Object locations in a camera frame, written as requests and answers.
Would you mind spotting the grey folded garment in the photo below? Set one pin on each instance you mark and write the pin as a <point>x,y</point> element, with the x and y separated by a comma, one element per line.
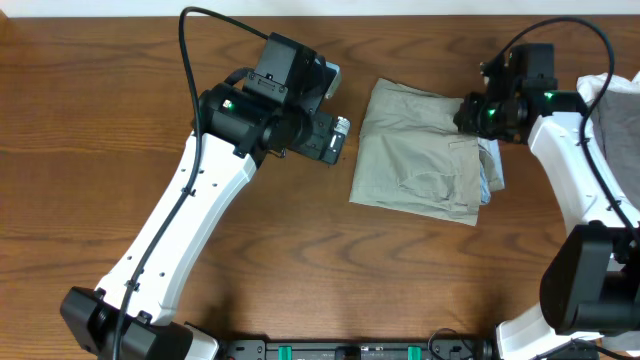
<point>616,128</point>

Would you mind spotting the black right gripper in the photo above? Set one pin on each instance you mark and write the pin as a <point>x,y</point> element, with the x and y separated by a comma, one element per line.
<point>466,112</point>

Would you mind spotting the khaki green shorts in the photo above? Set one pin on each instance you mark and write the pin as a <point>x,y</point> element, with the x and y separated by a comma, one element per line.
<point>413,159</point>

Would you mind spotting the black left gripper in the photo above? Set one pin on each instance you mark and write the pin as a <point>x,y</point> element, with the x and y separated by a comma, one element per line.
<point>312,142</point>

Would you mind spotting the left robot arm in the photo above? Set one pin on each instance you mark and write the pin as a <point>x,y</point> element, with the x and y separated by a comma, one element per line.
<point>130,313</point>

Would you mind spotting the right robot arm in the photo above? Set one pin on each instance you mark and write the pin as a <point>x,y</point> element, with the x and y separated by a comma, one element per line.
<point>591,288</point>

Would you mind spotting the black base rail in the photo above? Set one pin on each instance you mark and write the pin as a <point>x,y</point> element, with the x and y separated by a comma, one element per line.
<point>444,346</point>

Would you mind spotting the white crumpled cloth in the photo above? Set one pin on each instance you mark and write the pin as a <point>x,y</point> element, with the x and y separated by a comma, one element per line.
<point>589,86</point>

